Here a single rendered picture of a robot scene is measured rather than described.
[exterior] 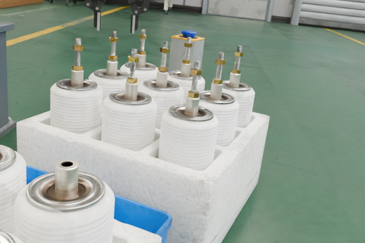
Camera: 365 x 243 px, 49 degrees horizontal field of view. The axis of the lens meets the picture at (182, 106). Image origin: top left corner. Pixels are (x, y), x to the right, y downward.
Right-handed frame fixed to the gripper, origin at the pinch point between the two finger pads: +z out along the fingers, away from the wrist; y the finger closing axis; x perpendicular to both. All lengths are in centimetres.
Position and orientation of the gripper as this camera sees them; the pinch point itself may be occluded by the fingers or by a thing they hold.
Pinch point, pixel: (115, 25)
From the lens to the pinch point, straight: 84.8
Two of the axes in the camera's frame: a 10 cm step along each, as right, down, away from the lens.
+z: -1.0, 9.5, 3.1
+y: -9.8, -0.4, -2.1
